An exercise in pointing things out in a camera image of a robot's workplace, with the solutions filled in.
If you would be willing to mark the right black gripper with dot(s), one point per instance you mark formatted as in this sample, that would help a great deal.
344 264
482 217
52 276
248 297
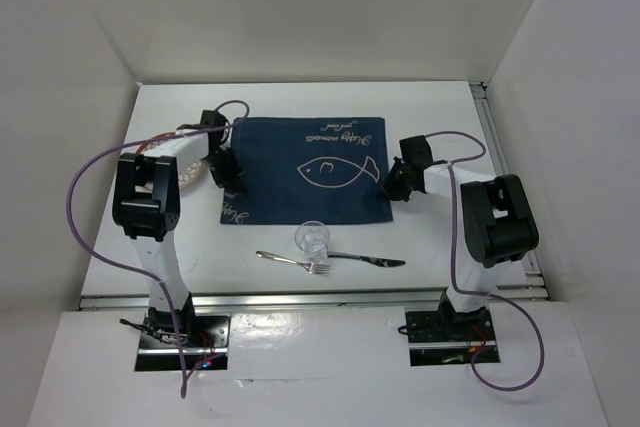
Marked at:
389 187

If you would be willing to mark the aluminium rail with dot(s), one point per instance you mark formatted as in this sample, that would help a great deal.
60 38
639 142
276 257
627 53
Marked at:
228 302
524 274

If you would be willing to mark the aluminium front rail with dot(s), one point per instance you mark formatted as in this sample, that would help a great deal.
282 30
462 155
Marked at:
228 302

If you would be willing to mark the clear drinking glass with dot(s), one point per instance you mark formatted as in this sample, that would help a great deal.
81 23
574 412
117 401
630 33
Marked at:
312 238

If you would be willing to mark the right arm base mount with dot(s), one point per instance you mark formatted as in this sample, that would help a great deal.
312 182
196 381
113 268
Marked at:
444 337

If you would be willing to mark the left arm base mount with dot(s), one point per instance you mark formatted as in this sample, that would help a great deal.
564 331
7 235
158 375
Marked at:
207 344

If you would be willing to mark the aluminium right side rail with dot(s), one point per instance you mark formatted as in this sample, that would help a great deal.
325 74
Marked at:
524 274

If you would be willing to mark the silver fork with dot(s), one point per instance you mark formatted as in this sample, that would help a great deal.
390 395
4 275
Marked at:
309 267

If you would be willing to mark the floral ceramic plate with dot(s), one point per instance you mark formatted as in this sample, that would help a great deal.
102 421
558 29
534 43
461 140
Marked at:
185 177

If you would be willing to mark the silver table knife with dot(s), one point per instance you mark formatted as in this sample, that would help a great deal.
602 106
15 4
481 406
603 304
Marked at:
376 261

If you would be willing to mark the blue fish placemat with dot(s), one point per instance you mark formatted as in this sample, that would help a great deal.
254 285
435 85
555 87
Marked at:
309 169

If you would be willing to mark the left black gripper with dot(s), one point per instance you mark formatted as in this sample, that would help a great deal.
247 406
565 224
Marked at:
230 180

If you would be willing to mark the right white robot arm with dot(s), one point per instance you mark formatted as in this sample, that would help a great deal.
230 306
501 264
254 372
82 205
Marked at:
492 225

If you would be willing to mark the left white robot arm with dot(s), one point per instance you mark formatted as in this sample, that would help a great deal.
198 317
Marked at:
147 206

